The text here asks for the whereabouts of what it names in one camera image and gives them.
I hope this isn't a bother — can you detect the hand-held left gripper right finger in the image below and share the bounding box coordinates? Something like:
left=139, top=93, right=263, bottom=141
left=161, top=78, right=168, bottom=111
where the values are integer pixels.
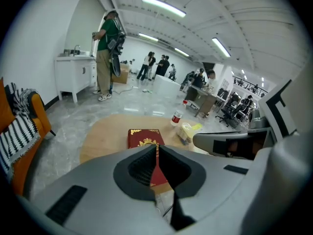
left=156, top=144, right=269, bottom=232

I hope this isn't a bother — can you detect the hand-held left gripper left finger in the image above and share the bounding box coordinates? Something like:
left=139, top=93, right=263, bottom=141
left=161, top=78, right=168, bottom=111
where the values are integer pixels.
left=14, top=144, right=173, bottom=235

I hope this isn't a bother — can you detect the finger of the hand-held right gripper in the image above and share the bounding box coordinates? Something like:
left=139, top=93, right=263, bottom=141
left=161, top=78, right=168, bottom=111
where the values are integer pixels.
left=192, top=132, right=256, bottom=160

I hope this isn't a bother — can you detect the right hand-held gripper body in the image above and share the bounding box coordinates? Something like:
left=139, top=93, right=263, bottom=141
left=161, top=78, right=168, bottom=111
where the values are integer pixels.
left=241, top=65, right=313, bottom=235

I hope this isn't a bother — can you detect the red book with gold print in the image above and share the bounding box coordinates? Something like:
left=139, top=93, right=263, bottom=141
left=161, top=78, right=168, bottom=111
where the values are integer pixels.
left=128, top=128, right=170, bottom=188

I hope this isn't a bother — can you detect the orange sofa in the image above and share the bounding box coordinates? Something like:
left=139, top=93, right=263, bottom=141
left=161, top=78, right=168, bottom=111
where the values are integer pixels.
left=0, top=77, right=56, bottom=196

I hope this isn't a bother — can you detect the yellow plastic packet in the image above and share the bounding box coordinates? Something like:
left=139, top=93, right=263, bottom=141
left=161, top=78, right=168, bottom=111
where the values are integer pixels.
left=176, top=122, right=203, bottom=146

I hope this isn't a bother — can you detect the clear bottle with red label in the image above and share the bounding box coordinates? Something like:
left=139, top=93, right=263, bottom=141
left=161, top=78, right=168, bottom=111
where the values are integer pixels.
left=170, top=109, right=184, bottom=127

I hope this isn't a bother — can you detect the brown desk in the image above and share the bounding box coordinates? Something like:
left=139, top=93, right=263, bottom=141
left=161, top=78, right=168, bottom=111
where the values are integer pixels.
left=184, top=85, right=219, bottom=118

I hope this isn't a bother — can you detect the black office chair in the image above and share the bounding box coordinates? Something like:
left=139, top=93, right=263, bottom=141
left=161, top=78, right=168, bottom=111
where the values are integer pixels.
left=215, top=101, right=246, bottom=128

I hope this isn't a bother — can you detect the round wooden table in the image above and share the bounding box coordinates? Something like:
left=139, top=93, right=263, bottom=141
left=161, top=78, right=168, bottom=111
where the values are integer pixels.
left=79, top=114, right=245, bottom=195

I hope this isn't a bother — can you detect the white block counter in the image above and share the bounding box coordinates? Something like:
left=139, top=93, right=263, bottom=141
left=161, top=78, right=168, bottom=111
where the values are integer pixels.
left=154, top=74, right=182, bottom=103

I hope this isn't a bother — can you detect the black metal railing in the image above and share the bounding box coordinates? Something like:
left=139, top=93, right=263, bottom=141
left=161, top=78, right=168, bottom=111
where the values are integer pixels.
left=232, top=74, right=269, bottom=95

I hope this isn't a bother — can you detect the black and white striped blanket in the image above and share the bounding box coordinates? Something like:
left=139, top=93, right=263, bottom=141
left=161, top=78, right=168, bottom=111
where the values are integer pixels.
left=0, top=82, right=41, bottom=180

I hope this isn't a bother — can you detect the long ceiling light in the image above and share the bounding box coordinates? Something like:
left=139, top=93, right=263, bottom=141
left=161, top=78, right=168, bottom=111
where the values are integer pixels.
left=211, top=37, right=231, bottom=58
left=141, top=0, right=187, bottom=18
left=174, top=47, right=190, bottom=57
left=138, top=32, right=159, bottom=43

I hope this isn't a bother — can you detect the cardboard box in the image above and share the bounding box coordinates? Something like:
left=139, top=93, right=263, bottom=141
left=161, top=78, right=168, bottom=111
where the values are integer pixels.
left=111, top=64, right=130, bottom=84

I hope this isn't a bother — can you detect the white sink cabinet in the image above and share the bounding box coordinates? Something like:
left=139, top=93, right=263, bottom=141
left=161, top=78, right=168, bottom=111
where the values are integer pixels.
left=54, top=54, right=98, bottom=104

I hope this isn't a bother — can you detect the cable on floor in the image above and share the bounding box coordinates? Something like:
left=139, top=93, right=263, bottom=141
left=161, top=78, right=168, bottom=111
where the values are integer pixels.
left=112, top=85, right=134, bottom=95

